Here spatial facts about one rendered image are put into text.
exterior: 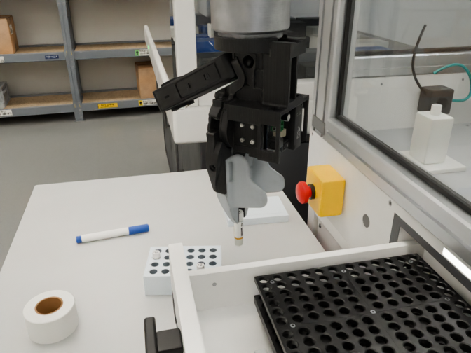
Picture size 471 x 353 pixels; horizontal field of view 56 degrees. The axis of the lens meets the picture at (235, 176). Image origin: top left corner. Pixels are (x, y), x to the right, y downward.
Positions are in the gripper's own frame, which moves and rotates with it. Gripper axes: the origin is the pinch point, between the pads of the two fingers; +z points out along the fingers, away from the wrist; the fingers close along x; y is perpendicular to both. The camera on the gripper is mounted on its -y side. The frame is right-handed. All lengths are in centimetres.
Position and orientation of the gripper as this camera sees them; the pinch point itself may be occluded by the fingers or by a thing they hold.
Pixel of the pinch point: (234, 208)
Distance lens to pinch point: 52.7
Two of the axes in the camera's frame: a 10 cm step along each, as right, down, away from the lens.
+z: 0.1, 9.0, 4.3
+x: 5.1, -3.8, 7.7
